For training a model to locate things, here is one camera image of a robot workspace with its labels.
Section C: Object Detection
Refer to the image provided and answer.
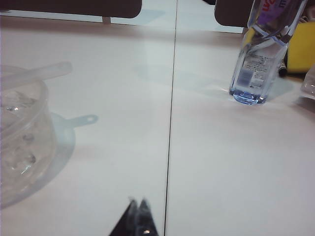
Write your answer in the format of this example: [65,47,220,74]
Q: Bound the wide brown desk partition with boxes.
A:
[0,0,143,25]

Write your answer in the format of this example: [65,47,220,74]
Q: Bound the yellow box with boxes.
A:
[286,22,315,74]

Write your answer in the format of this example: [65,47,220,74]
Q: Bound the round clear plastic container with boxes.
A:
[0,65,57,209]

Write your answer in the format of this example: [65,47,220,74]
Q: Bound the large pile of ice cubes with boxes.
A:
[0,90,37,173]

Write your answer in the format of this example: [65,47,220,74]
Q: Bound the white plastic ice shovel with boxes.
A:
[0,61,74,88]

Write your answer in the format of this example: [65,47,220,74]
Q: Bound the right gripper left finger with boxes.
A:
[109,199,138,236]

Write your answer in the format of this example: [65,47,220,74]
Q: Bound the clear plastic water bottle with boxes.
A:
[228,0,308,106]

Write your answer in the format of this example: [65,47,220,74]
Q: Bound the clear plastic bag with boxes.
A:
[300,71,315,99]

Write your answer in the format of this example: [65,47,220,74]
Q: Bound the narrow brown desk partition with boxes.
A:
[214,0,255,28]

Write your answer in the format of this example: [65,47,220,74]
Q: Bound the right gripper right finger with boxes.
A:
[139,199,158,236]

